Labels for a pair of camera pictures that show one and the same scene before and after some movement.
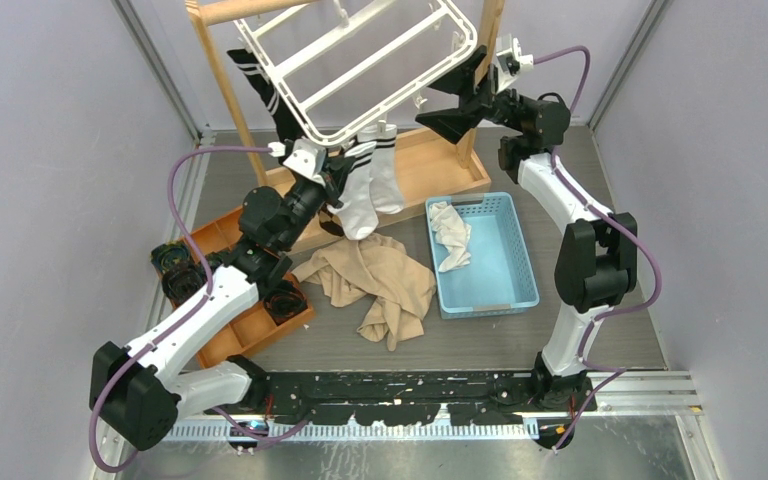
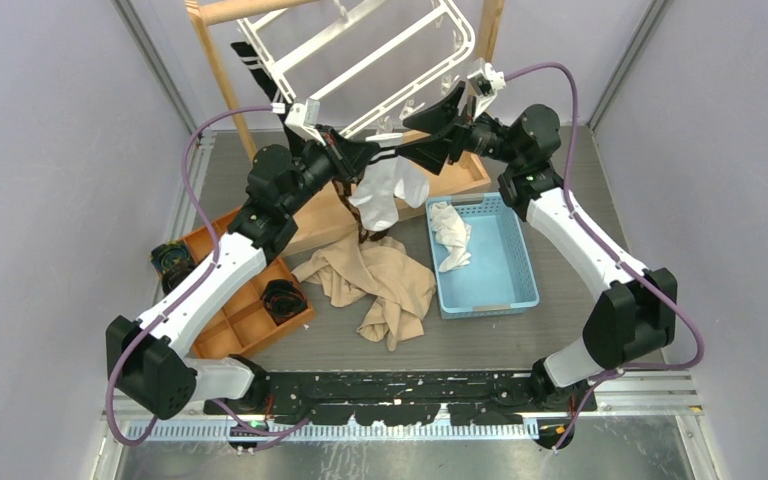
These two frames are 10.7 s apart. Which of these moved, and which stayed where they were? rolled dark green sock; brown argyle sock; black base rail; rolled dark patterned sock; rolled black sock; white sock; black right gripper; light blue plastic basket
Moved: black right gripper; brown argyle sock
Stayed: rolled black sock; white sock; light blue plastic basket; rolled dark patterned sock; black base rail; rolled dark green sock
